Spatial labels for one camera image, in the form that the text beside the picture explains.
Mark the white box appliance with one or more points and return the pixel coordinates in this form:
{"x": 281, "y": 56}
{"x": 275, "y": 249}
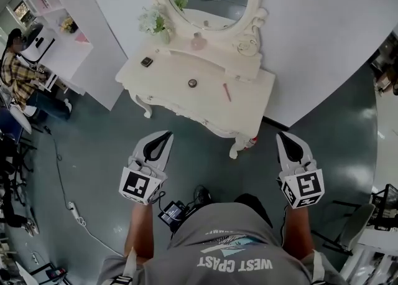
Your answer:
{"x": 43, "y": 41}

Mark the white side table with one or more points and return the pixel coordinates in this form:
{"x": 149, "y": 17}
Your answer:
{"x": 379, "y": 237}

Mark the white shelf unit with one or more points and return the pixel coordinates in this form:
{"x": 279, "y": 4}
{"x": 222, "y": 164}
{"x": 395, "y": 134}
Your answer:
{"x": 99, "y": 44}

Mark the yellow flowers in pot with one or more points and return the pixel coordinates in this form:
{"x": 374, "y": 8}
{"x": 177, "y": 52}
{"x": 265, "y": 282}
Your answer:
{"x": 67, "y": 25}

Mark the white power strip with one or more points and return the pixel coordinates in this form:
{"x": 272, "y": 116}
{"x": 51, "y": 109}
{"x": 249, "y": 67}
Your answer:
{"x": 74, "y": 212}

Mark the white flowers in vase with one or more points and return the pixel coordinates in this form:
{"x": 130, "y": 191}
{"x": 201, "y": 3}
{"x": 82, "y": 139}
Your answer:
{"x": 154, "y": 20}

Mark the blue chair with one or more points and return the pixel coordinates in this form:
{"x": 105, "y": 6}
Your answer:
{"x": 9, "y": 125}

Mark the pink flat pad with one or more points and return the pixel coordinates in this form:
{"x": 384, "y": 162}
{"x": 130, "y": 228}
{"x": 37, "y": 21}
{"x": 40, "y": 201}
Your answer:
{"x": 81, "y": 37}

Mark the person's left forearm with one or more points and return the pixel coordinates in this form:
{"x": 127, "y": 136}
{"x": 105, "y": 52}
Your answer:
{"x": 140, "y": 231}

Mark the small black square box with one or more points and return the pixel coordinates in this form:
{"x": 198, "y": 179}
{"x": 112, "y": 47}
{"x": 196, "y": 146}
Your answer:
{"x": 146, "y": 62}

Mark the cream dressing table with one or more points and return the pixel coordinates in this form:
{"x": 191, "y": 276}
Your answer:
{"x": 174, "y": 91}

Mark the black device with screen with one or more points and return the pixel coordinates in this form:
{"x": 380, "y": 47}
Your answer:
{"x": 171, "y": 212}

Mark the gray chair black legs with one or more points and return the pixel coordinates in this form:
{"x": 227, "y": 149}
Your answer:
{"x": 357, "y": 224}

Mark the clear water bottle red label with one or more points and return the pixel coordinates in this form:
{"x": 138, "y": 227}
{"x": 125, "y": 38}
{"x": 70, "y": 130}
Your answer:
{"x": 251, "y": 142}

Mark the person's left shoe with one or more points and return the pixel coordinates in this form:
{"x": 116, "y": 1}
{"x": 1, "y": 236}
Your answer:
{"x": 202, "y": 195}

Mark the small round black compact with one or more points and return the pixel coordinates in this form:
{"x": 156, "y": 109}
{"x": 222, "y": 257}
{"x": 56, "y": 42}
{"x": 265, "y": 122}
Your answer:
{"x": 192, "y": 82}

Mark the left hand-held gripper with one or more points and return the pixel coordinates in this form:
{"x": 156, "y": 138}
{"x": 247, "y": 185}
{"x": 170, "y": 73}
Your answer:
{"x": 136, "y": 185}

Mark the pink perfume bottle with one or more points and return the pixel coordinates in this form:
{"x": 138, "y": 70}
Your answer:
{"x": 199, "y": 42}

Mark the black office chair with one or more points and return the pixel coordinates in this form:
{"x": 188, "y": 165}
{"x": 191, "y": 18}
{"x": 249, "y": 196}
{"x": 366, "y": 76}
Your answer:
{"x": 12, "y": 159}

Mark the person's right forearm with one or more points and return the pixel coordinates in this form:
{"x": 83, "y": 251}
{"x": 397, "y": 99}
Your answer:
{"x": 298, "y": 231}

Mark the person's gray shirt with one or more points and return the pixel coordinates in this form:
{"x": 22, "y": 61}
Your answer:
{"x": 224, "y": 240}

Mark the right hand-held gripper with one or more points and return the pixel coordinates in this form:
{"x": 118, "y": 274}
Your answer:
{"x": 306, "y": 185}

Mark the pink book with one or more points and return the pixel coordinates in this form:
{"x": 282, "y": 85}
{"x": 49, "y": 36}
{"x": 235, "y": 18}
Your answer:
{"x": 43, "y": 0}

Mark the person's black trousers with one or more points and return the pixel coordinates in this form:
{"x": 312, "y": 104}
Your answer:
{"x": 252, "y": 203}

